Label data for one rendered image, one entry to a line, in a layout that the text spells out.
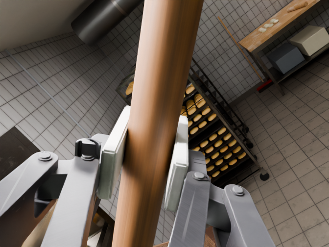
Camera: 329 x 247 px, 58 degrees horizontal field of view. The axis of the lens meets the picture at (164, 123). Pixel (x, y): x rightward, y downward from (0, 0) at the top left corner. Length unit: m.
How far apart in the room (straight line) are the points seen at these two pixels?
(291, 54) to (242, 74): 0.99
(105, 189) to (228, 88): 5.29
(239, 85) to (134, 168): 5.28
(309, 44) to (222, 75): 1.45
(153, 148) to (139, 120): 0.02
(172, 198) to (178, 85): 0.06
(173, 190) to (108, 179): 0.03
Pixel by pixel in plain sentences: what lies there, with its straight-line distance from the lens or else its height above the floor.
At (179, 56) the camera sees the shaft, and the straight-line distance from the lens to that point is 0.16.
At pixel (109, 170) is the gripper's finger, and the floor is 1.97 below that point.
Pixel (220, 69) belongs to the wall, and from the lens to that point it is 5.32.
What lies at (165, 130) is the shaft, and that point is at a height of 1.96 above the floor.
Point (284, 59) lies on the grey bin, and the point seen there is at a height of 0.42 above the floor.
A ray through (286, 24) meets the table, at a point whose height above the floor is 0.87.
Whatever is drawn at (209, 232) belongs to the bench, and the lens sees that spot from 2.45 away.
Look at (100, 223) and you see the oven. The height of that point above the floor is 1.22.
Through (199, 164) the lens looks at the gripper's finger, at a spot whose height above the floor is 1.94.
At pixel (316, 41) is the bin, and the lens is 4.90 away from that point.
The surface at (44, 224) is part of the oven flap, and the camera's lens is 1.90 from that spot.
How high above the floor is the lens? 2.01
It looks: 16 degrees down
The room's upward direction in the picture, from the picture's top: 41 degrees counter-clockwise
